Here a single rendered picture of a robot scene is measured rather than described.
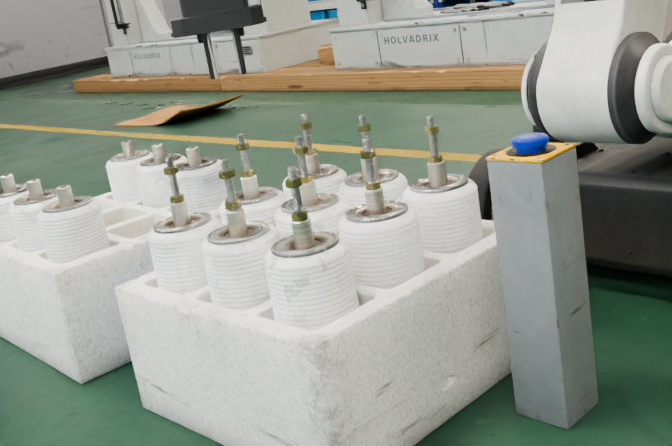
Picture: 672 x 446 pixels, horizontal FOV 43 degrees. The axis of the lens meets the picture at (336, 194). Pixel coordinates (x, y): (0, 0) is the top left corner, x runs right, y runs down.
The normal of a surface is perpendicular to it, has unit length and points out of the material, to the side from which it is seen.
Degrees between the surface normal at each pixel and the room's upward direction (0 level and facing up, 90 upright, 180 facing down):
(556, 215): 90
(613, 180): 46
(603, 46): 54
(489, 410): 0
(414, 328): 90
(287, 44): 90
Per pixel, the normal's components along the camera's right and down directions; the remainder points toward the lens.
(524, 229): -0.70, 0.29
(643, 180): -0.63, -0.46
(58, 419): -0.16, -0.95
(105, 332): 0.66, 0.09
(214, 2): 0.08, 0.25
